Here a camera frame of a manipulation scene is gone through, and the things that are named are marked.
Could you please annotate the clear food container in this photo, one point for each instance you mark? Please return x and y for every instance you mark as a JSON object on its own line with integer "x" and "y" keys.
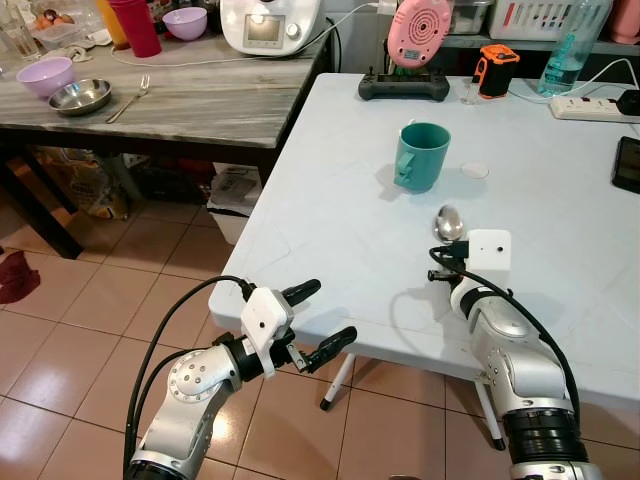
{"x": 55, "y": 28}

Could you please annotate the pink plastic basket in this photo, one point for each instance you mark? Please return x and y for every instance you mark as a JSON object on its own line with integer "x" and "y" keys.
{"x": 626, "y": 20}

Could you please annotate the brown patterned bag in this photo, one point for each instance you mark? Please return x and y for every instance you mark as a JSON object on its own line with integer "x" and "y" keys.
{"x": 80, "y": 185}

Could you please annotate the metal fork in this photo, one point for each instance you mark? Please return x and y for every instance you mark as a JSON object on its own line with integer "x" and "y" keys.
{"x": 130, "y": 100}

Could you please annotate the white folding table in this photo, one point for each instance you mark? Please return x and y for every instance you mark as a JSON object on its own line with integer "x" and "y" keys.
{"x": 350, "y": 250}

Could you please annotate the large purple bowl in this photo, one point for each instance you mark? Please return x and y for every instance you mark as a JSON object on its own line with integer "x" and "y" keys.
{"x": 45, "y": 78}

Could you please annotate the small clear glass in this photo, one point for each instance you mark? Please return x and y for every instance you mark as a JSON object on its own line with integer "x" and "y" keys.
{"x": 468, "y": 92}

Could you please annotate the small round white lid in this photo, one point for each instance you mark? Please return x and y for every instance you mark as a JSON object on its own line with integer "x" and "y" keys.
{"x": 475, "y": 170}

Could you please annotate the white plastic basket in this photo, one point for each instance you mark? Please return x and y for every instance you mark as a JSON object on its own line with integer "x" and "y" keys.
{"x": 525, "y": 18}

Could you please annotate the pink round fan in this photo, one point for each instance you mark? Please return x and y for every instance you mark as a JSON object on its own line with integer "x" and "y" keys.
{"x": 420, "y": 32}

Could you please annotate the black plug adapter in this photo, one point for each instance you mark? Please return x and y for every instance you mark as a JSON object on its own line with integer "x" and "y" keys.
{"x": 630, "y": 102}

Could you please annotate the clear plastic water bottle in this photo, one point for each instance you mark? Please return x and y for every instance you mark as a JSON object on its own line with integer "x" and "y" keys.
{"x": 572, "y": 50}

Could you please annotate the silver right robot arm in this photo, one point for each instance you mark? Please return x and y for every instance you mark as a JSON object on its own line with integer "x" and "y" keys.
{"x": 520, "y": 370}

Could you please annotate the white storage box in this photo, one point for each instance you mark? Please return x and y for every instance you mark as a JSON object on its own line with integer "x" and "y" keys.
{"x": 235, "y": 200}

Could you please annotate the orange and black device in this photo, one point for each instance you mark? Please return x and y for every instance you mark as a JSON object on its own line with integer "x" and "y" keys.
{"x": 497, "y": 72}

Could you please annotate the metal spoon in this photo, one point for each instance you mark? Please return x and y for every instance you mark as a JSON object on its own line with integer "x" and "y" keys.
{"x": 447, "y": 223}

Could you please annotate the metal bowl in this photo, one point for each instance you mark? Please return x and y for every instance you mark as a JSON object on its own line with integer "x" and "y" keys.
{"x": 80, "y": 97}

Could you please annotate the black smartphone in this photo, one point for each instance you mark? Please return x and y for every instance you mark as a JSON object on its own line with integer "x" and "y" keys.
{"x": 629, "y": 165}

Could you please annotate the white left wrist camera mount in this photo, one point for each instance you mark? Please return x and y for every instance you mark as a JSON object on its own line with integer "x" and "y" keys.
{"x": 265, "y": 322}

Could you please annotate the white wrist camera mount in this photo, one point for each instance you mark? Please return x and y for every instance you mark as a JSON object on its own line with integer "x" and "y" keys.
{"x": 265, "y": 322}
{"x": 490, "y": 252}

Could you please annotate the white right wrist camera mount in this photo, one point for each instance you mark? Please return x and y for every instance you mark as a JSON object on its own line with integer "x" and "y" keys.
{"x": 490, "y": 252}

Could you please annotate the small purple bowl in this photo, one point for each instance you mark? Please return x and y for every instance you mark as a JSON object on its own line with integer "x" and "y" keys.
{"x": 185, "y": 24}

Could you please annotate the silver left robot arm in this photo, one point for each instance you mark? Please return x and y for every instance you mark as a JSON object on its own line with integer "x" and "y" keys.
{"x": 190, "y": 385}

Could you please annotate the grey marble top table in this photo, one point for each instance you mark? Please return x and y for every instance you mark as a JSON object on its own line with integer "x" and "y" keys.
{"x": 200, "y": 100}

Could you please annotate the teal mug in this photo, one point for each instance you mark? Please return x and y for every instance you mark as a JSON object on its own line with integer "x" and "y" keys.
{"x": 425, "y": 160}

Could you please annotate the dark red cloth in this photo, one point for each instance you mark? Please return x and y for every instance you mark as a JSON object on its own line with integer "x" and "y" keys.
{"x": 18, "y": 278}

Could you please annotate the red plastic cup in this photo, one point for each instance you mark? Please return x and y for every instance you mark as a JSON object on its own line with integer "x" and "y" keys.
{"x": 137, "y": 28}

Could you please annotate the white kitchen appliance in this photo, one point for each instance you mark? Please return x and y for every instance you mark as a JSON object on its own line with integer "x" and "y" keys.
{"x": 270, "y": 25}

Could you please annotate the black handheld controller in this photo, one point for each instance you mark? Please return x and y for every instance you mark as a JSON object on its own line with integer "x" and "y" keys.
{"x": 403, "y": 88}

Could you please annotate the white power strip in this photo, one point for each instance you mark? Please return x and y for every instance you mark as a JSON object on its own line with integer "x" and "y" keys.
{"x": 590, "y": 107}

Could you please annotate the orange bottle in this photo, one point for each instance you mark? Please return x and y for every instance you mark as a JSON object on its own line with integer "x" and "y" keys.
{"x": 112, "y": 22}

